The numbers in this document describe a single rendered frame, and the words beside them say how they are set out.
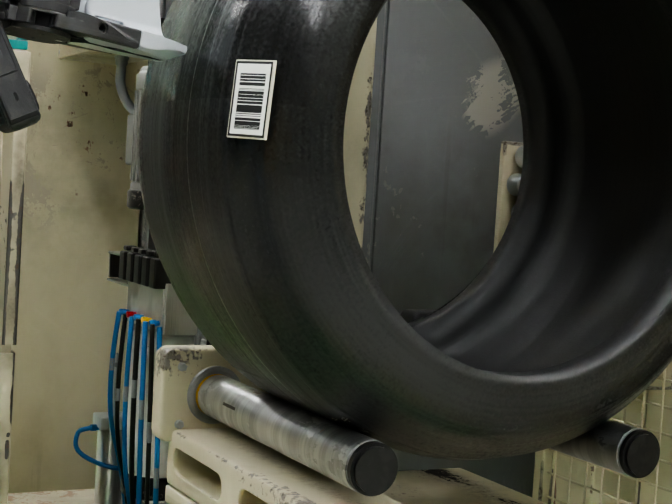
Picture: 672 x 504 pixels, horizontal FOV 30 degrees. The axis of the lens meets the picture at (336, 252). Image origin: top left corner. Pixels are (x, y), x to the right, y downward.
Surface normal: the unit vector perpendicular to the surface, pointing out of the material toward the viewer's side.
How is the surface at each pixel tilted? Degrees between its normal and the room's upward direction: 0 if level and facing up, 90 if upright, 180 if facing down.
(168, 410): 90
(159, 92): 85
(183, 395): 90
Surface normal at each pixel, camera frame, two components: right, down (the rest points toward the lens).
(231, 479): -0.88, -0.04
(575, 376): 0.48, 0.26
